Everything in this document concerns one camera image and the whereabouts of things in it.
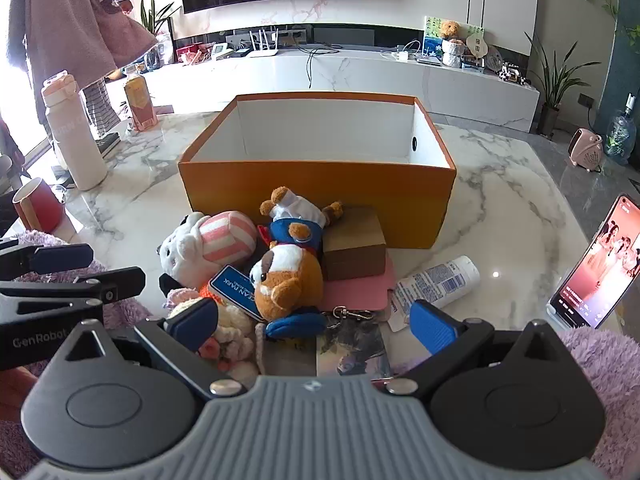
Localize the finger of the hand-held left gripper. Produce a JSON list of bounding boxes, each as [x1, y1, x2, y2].
[[0, 237, 95, 281], [0, 266, 147, 311]]

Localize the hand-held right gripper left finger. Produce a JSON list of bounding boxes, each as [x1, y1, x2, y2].
[[47, 297, 248, 401]]

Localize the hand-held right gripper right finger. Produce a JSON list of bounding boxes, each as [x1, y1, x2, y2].
[[372, 300, 577, 397]]

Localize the orange crochet carrot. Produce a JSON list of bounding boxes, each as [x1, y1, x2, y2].
[[197, 280, 226, 307]]

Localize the cream crochet bear with flowers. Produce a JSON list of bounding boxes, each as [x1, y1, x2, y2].
[[165, 287, 261, 376]]

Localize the pink wallet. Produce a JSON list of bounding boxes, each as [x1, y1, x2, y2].
[[320, 252, 398, 322]]

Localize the dark printed booklet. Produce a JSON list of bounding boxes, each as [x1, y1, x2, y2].
[[316, 317, 393, 378]]

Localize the pink striped white plush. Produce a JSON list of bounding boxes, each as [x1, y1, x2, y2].
[[156, 210, 258, 291]]

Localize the brown white dog plush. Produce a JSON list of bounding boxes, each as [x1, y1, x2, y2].
[[248, 242, 326, 342]]

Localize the small brown cardboard box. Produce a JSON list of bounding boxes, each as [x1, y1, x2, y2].
[[320, 206, 388, 282]]

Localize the teddy bear white shirt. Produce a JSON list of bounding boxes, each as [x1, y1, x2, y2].
[[259, 186, 346, 258]]

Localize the orange cardboard box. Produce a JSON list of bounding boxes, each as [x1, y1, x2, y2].
[[177, 92, 457, 250]]

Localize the white water bottle pink lid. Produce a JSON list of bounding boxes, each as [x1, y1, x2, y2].
[[41, 71, 108, 192]]

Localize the orange drink bottle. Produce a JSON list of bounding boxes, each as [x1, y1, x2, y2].
[[123, 64, 159, 132]]

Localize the person's purple fluffy robe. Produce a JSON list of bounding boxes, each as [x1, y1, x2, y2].
[[0, 230, 640, 480]]

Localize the smartphone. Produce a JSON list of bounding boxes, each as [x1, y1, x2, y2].
[[546, 192, 640, 331]]

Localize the pink fan heater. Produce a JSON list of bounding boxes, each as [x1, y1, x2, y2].
[[569, 128, 605, 173]]

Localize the red patterned box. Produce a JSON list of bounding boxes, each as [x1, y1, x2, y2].
[[175, 45, 208, 65]]

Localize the long-leaf green plant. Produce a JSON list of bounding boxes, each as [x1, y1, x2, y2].
[[140, 0, 181, 36]]

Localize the white marble television cabinet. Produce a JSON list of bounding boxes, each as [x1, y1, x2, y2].
[[107, 47, 541, 133]]

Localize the black white cow figurines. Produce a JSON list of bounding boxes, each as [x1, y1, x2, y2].
[[500, 62, 531, 86]]

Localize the white router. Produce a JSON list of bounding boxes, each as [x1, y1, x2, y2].
[[248, 27, 280, 58]]

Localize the tall potted plant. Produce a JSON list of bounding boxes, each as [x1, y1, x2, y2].
[[525, 32, 601, 136]]

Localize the white textured pot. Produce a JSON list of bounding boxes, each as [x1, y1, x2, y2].
[[441, 39, 468, 67]]

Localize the blue green painting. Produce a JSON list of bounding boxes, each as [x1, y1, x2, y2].
[[422, 15, 486, 56]]

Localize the red mug wooden handle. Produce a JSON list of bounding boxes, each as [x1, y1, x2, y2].
[[12, 177, 65, 233]]

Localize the white charger with cables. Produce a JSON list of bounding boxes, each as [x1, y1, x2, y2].
[[380, 40, 426, 63]]

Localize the black cable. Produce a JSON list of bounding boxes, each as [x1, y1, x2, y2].
[[305, 45, 341, 88]]

